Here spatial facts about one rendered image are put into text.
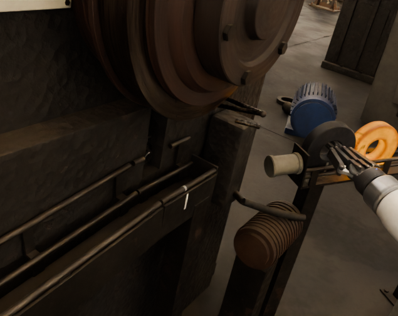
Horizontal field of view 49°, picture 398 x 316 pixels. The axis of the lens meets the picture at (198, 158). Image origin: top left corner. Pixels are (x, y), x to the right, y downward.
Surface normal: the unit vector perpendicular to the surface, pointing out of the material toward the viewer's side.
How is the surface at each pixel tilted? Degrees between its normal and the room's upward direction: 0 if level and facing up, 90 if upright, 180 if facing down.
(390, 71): 90
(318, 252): 0
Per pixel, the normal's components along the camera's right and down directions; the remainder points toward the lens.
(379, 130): 0.32, 0.51
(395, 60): -0.75, 0.20
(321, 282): 0.18, -0.86
